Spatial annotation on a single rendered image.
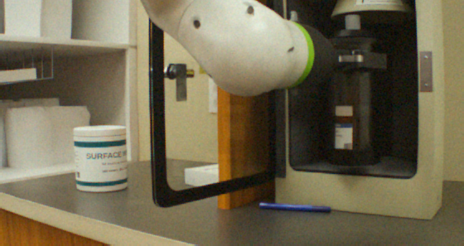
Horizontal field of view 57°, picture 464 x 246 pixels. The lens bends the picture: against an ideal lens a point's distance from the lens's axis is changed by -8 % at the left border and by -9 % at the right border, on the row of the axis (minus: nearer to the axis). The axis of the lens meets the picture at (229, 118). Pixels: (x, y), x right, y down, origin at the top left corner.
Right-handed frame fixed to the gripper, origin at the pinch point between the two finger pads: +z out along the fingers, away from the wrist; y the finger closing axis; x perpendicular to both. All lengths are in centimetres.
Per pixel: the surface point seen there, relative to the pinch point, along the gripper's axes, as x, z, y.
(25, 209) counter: 30, -30, 62
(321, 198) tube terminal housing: 25.5, 0.6, 6.5
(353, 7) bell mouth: -10.9, 2.2, 0.4
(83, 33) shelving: -21, 41, 135
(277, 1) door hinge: -13.3, 0.3, 15.8
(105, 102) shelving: 8, 41, 120
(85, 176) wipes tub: 24, -16, 58
